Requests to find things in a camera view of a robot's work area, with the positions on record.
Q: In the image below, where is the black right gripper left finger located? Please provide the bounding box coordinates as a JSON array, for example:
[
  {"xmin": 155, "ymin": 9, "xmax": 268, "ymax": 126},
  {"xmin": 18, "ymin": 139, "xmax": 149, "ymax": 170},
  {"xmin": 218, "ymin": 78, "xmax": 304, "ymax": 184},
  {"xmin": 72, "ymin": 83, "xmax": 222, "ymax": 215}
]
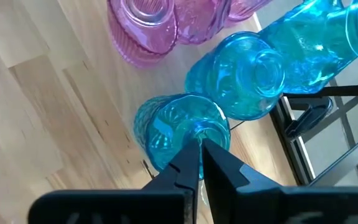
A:
[{"xmin": 28, "ymin": 138, "xmax": 202, "ymax": 224}]

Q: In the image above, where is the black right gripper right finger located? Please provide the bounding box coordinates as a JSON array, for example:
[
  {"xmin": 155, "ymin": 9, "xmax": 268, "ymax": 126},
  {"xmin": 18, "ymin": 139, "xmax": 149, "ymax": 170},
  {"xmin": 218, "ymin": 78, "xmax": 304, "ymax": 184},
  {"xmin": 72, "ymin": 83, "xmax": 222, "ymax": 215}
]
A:
[{"xmin": 201, "ymin": 138, "xmax": 358, "ymax": 224}]

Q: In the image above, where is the blue textured glass vase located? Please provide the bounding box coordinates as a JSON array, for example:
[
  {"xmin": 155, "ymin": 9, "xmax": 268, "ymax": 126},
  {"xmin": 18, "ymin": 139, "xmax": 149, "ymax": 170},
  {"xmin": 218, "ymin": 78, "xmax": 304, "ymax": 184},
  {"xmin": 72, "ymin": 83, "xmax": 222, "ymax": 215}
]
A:
[{"xmin": 258, "ymin": 0, "xmax": 358, "ymax": 95}]

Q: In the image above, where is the pink squat glass vase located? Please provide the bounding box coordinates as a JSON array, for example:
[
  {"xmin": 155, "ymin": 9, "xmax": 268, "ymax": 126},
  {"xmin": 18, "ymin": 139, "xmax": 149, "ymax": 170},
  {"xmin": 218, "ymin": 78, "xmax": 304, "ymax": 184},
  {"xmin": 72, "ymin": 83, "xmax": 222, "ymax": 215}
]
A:
[{"xmin": 106, "ymin": 0, "xmax": 180, "ymax": 69}]

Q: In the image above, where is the pink tall ribbed glass vase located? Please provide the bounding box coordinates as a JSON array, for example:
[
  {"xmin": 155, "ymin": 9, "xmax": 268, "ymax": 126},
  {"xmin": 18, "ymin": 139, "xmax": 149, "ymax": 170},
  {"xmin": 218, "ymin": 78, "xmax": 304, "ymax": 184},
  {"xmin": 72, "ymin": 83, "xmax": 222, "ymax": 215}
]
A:
[{"xmin": 172, "ymin": 0, "xmax": 232, "ymax": 46}]

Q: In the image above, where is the black frame clamp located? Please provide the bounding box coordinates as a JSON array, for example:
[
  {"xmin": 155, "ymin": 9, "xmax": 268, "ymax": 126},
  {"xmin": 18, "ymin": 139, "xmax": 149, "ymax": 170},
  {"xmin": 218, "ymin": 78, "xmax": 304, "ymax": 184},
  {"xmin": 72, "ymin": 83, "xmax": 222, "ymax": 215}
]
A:
[{"xmin": 284, "ymin": 96, "xmax": 334, "ymax": 140}]

